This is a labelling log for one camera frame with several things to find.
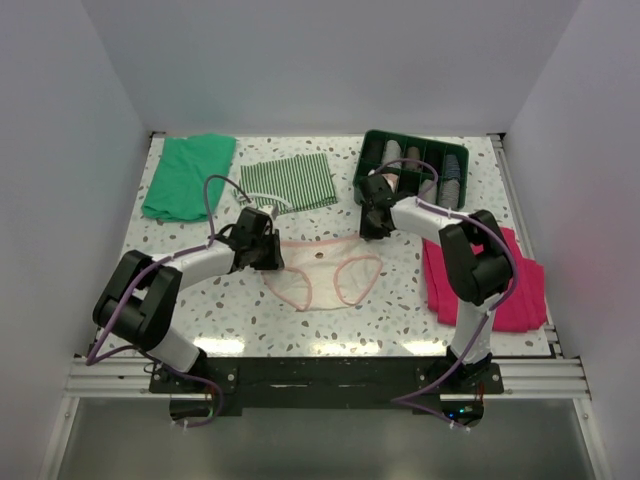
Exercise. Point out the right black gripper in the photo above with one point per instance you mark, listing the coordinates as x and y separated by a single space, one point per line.
367 232

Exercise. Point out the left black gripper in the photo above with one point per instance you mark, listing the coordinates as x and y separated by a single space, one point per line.
274 260

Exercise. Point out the white pink-trimmed underwear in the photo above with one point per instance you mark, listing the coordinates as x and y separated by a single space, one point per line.
325 275

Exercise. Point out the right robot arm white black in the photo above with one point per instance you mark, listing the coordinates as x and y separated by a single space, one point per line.
479 266

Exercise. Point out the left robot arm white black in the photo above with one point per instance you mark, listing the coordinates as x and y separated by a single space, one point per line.
138 302

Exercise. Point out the pink rolled underwear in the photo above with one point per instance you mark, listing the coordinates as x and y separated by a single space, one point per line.
393 180

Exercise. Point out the green white striped underwear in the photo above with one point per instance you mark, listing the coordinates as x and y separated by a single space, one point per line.
294 184

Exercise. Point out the beige grey rolled sock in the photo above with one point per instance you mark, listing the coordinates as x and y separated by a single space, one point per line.
428 191

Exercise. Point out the green divided storage tray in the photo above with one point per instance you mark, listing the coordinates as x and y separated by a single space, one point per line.
435 170

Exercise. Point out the brown rolled sock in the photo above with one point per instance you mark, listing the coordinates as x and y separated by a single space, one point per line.
412 158

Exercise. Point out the grey striped rolled sock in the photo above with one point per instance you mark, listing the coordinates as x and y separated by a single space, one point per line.
449 194

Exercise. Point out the blue striped rolled sock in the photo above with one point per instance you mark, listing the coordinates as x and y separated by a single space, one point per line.
451 168

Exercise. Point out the green folded cloth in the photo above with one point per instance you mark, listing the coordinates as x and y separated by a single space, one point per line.
176 190

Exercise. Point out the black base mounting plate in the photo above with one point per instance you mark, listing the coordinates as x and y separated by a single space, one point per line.
235 384

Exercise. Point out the pink folded cloth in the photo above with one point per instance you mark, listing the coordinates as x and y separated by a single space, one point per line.
524 311

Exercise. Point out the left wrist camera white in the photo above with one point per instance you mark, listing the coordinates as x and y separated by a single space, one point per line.
271 210

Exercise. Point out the aluminium frame rail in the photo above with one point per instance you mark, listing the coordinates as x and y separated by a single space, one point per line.
119 377

